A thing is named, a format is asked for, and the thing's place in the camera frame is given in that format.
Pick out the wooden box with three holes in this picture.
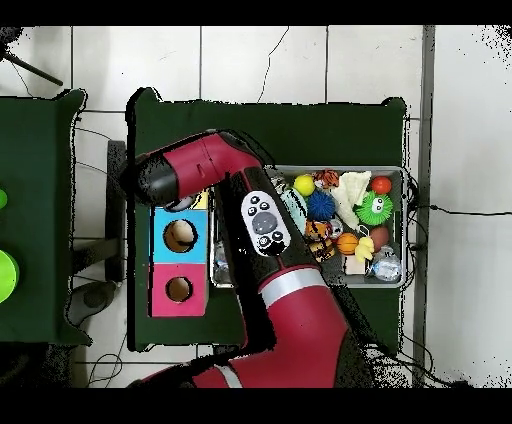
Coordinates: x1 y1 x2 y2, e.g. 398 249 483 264
149 190 212 319

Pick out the clear mesh bin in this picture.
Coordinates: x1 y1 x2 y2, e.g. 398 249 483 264
209 164 409 290

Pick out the yellow ball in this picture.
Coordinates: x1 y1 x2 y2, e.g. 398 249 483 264
292 174 316 198

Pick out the blue spiky ball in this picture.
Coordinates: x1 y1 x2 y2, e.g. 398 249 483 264
305 190 337 222

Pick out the orange tiger plush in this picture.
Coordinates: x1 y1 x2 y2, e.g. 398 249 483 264
313 169 340 189

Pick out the small orange basketball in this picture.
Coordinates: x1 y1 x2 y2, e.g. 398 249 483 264
336 232 360 256

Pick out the cream knitted cloth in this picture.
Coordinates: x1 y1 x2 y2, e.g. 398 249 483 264
332 169 373 232

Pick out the dark green table cloth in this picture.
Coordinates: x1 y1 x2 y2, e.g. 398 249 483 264
126 86 409 353

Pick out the green spiky ball with eyes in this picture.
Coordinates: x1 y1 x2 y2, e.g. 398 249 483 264
355 191 395 228

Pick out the black upright panel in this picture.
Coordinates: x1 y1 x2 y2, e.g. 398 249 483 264
103 139 128 283

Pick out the green cloth side table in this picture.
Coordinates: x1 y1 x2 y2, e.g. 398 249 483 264
0 89 88 347

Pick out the bright green cup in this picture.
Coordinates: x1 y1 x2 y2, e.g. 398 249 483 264
0 248 21 305

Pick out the black tripod leg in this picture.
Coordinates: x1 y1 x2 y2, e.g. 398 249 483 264
0 27 65 88

